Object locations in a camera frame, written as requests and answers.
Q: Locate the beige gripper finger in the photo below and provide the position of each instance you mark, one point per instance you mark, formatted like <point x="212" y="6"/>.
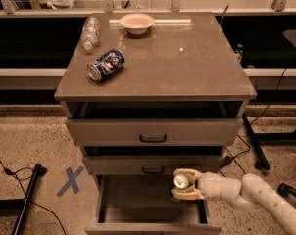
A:
<point x="192" y="174"/>
<point x="188" y="194"/>

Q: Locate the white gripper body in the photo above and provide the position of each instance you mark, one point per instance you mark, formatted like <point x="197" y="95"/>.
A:
<point x="209" y="185"/>

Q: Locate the green soda can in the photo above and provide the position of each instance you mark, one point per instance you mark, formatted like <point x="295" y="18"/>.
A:
<point x="181" y="181"/>

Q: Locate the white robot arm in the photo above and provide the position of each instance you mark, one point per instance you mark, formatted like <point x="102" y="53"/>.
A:
<point x="245" y="194"/>

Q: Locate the bottom grey drawer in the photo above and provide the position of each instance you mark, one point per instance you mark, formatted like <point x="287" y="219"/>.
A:
<point x="143" y="205"/>

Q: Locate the grey drawer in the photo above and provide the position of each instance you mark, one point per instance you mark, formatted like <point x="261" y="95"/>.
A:
<point x="151" y="160"/>
<point x="130" y="124"/>
<point x="143" y="205"/>

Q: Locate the grey drawer cabinet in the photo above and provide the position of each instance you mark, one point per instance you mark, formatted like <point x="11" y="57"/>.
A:
<point x="183" y="57"/>

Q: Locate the middle grey drawer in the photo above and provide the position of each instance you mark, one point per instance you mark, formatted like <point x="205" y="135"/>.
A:
<point x="151" y="160"/>

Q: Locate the top grey drawer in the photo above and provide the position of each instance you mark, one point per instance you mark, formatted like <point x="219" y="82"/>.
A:
<point x="130" y="124"/>

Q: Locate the blue crushed soda can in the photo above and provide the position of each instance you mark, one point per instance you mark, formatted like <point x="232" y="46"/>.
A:
<point x="105" y="65"/>

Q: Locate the black stand leg right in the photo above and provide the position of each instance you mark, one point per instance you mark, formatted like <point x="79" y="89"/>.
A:
<point x="261" y="162"/>

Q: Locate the black stand leg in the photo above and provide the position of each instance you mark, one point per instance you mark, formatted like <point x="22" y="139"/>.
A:
<point x="38" y="171"/>
<point x="261" y="162"/>

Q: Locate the black caster leg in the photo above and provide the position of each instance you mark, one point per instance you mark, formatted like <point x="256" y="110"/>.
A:
<point x="285" y="190"/>

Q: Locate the blue tape cross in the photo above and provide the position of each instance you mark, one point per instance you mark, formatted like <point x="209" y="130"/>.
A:
<point x="71" y="182"/>

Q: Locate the black stand leg left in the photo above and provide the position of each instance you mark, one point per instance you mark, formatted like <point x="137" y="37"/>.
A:
<point x="38" y="171"/>

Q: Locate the white paper bowl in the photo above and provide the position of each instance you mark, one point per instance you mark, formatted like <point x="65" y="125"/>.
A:
<point x="136" y="23"/>

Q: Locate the clear plastic water bottle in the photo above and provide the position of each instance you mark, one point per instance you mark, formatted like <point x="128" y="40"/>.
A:
<point x="90" y="33"/>

